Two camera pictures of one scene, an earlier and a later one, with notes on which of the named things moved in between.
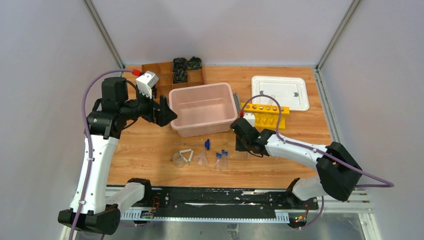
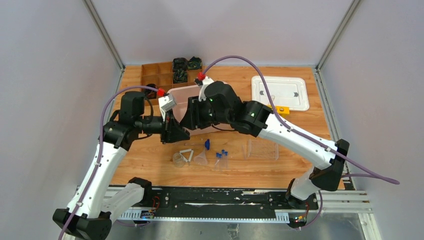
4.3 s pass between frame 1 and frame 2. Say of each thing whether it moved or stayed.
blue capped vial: stayed
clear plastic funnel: stayed
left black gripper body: moved
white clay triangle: stayed
